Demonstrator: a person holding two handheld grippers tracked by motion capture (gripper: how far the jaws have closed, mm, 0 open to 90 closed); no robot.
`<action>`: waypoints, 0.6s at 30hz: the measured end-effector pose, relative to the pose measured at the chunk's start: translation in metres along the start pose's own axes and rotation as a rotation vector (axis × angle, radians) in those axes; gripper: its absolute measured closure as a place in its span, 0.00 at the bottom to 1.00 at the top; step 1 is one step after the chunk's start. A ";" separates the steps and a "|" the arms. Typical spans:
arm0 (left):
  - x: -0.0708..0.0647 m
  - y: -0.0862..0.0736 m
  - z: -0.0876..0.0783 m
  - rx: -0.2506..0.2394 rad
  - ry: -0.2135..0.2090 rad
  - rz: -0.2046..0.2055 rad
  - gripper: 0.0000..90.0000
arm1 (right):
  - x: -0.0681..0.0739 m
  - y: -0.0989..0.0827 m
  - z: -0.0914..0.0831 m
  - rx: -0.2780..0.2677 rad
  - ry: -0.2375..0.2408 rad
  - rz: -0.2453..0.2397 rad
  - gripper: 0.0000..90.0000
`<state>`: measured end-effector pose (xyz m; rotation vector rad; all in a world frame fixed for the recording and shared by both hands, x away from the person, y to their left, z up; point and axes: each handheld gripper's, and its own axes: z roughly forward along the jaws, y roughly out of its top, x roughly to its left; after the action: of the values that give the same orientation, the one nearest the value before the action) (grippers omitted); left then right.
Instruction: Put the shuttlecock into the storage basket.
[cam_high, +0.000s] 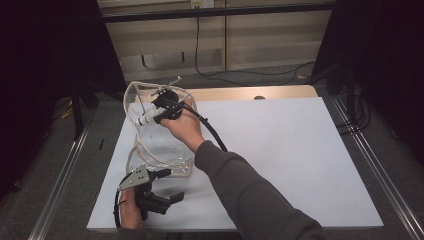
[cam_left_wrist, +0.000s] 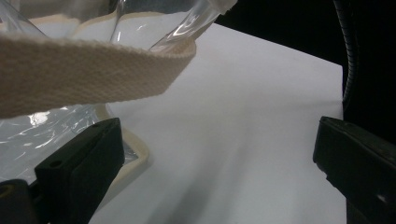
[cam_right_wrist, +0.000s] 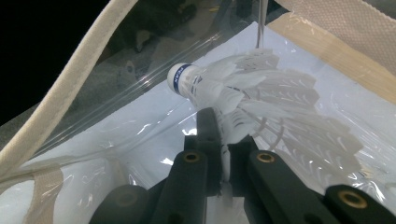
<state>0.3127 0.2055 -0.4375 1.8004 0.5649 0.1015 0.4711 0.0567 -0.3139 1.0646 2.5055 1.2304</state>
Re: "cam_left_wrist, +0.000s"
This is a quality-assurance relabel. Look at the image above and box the transparent bag with beige trim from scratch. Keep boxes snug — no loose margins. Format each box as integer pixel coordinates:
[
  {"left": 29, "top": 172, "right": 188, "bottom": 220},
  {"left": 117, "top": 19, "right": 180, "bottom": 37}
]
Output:
[{"left": 0, "top": 0, "right": 239, "bottom": 216}]

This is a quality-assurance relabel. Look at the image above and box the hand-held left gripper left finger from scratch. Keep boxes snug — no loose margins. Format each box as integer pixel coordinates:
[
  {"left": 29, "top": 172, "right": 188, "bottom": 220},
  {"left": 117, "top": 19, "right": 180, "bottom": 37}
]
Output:
[{"left": 34, "top": 118, "right": 126, "bottom": 224}]

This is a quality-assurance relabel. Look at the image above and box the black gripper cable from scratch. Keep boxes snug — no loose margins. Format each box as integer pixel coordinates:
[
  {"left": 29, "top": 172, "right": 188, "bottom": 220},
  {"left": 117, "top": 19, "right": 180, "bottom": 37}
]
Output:
[{"left": 332, "top": 0, "right": 359, "bottom": 111}]

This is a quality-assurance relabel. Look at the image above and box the white table cover sheet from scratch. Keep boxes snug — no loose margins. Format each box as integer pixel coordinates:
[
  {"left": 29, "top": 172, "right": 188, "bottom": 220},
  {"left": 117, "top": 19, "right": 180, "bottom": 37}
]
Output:
[{"left": 0, "top": 12, "right": 348, "bottom": 224}]

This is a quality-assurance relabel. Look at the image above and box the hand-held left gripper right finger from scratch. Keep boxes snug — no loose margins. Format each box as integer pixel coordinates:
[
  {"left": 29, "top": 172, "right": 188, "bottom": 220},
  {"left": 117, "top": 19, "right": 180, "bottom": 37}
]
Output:
[{"left": 312, "top": 116, "right": 396, "bottom": 224}]

